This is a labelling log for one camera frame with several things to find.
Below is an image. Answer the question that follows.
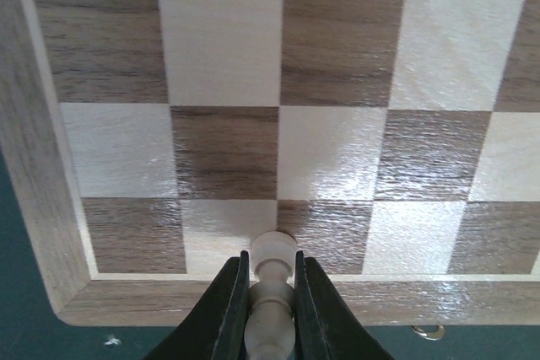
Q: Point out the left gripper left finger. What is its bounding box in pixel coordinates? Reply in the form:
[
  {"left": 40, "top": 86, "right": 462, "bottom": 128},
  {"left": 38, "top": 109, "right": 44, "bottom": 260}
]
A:
[{"left": 144, "top": 250, "right": 250, "bottom": 360}]

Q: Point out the wooden chess board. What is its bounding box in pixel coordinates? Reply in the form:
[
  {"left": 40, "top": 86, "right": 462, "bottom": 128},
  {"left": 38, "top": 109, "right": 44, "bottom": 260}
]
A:
[{"left": 1, "top": 0, "right": 539, "bottom": 326}]

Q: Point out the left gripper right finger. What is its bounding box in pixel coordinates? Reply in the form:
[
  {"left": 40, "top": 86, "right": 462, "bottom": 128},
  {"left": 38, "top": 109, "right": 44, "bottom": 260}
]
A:
[{"left": 294, "top": 250, "right": 392, "bottom": 360}]

